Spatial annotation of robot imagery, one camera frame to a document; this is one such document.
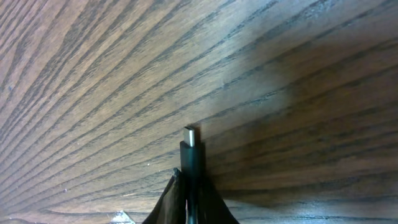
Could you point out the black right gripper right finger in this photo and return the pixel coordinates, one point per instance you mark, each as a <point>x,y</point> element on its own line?
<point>211,207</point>

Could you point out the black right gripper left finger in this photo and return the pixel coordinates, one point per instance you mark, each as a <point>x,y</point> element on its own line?
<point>171,206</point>

